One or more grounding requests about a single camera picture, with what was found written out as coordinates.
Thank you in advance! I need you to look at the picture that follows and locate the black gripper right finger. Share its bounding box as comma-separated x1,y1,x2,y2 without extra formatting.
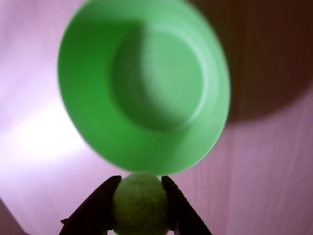
161,175,213,235

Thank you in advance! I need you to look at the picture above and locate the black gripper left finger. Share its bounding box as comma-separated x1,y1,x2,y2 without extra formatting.
58,174,122,235

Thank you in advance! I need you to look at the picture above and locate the green pompom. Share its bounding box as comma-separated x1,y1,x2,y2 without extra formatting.
112,171,170,235

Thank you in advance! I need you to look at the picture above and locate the green plastic bowl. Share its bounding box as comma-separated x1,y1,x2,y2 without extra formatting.
57,0,232,177

